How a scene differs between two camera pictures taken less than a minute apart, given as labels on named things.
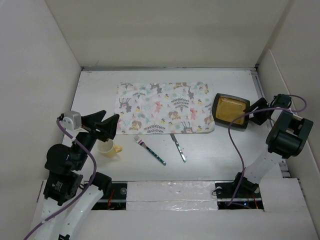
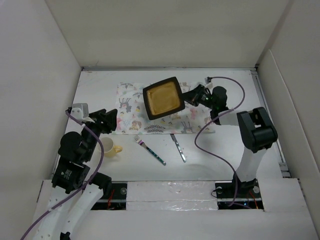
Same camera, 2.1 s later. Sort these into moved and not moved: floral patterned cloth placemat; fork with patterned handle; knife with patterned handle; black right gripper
Moved: black right gripper
Not moved: floral patterned cloth placemat; fork with patterned handle; knife with patterned handle
